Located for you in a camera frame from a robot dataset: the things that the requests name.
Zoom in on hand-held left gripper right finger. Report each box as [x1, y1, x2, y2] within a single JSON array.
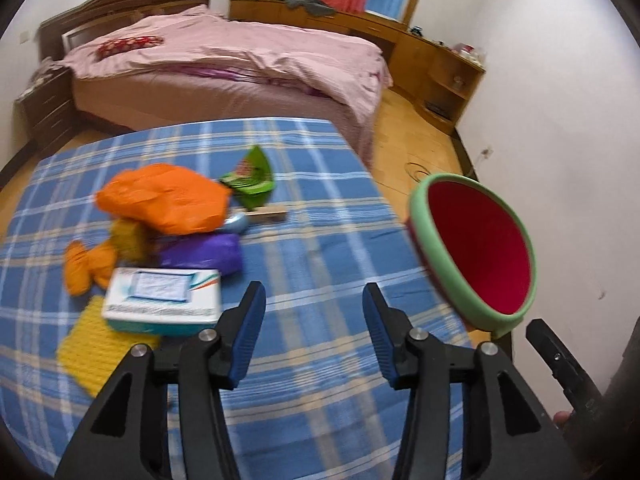
[[362, 282, 581, 480]]

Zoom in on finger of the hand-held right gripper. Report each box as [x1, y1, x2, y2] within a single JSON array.
[[525, 319, 601, 413]]

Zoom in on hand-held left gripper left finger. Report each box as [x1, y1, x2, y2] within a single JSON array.
[[54, 281, 267, 480]]

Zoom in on purple plastic bag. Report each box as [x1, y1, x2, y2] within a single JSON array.
[[157, 232, 244, 276]]

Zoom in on white printed box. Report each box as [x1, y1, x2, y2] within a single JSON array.
[[101, 267, 222, 337]]

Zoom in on red bin with green rim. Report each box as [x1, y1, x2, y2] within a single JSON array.
[[407, 173, 538, 341]]

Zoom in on orange plastic bag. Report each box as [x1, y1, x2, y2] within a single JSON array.
[[95, 164, 233, 235]]

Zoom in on yellow ribbed cloth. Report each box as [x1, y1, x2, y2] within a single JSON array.
[[57, 296, 161, 395]]

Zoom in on blue plaid tablecloth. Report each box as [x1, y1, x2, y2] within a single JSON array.
[[0, 117, 476, 480]]

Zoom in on light blue curved tube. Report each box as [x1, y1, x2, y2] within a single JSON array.
[[220, 212, 249, 235]]

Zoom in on wooden block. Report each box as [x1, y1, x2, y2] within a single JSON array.
[[239, 206, 288, 224]]

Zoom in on green snack packet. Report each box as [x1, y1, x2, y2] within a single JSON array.
[[219, 145, 277, 211]]

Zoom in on orange wrapper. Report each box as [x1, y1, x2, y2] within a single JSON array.
[[64, 240, 118, 297]]

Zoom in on long wooden desk cabinet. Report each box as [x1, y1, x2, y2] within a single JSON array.
[[229, 0, 487, 136]]

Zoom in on pink duvet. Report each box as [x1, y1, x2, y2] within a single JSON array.
[[60, 4, 393, 161]]

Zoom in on white jars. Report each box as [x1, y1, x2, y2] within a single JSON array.
[[450, 42, 486, 66]]

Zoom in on dark wooden nightstand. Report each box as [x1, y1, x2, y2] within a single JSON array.
[[15, 67, 78, 153]]

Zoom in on red patterned pillow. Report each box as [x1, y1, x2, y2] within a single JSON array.
[[97, 35, 165, 59]]

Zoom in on crumpled cloth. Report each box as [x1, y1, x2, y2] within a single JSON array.
[[31, 57, 66, 86]]

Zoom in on grey clothes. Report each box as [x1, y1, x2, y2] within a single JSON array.
[[280, 0, 336, 16]]

